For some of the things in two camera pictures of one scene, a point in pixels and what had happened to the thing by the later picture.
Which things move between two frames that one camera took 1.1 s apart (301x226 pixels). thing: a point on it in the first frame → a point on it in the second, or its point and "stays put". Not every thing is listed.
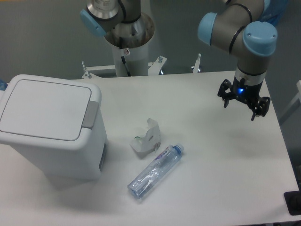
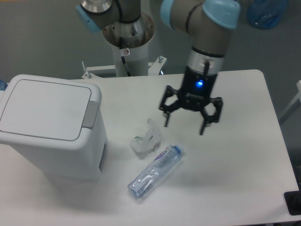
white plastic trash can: [58, 124] stays put
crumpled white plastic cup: [150, 141] stays put
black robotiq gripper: [249, 93] → [196, 88]
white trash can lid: [46, 109] stays put
